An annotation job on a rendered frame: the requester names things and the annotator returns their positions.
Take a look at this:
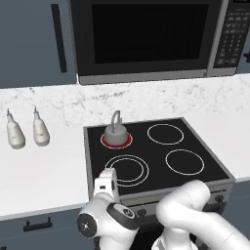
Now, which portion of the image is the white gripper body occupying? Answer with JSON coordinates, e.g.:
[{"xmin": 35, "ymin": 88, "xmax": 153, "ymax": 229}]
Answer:
[{"xmin": 103, "ymin": 167, "xmax": 119, "ymax": 188}]

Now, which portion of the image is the black glass-top stove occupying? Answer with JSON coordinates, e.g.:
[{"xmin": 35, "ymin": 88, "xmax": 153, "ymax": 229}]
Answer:
[{"xmin": 83, "ymin": 116, "xmax": 236, "ymax": 250}]

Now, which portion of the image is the grey kettle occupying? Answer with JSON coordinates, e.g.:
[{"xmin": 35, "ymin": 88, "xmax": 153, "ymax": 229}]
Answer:
[{"xmin": 104, "ymin": 109, "xmax": 128, "ymax": 146}]

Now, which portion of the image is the white squeeze bottle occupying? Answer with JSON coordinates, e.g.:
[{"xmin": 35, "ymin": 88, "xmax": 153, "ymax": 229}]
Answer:
[
  {"xmin": 32, "ymin": 106, "xmax": 51, "ymax": 147},
  {"xmin": 6, "ymin": 108, "xmax": 26, "ymax": 150}
]

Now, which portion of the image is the grey-blue drawer front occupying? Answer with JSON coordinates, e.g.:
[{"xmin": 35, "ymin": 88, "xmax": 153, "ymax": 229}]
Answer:
[{"xmin": 0, "ymin": 207, "xmax": 96, "ymax": 250}]

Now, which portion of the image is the grey-blue base cupboard door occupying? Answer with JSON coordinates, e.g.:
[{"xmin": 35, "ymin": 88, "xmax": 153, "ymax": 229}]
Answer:
[{"xmin": 222, "ymin": 180, "xmax": 250, "ymax": 232}]

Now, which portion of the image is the black and silver microwave oven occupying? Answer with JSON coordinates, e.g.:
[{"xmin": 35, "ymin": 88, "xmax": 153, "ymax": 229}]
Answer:
[{"xmin": 68, "ymin": 0, "xmax": 250, "ymax": 86}]

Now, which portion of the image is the black drawer handle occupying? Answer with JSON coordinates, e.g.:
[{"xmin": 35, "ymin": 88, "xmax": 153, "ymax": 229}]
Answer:
[{"xmin": 22, "ymin": 217, "xmax": 54, "ymax": 233}]

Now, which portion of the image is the black oven door handle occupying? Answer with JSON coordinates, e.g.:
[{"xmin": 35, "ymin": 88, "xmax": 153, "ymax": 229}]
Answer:
[{"xmin": 202, "ymin": 200, "xmax": 228, "ymax": 215}]

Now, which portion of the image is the black long cupboard handle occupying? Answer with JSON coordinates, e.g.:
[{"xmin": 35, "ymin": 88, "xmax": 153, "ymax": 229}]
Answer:
[{"xmin": 50, "ymin": 3, "xmax": 68, "ymax": 74}]

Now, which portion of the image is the grey-blue narrow wall cupboard door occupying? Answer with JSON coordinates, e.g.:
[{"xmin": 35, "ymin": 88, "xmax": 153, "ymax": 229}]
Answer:
[{"xmin": 236, "ymin": 30, "xmax": 250, "ymax": 75}]

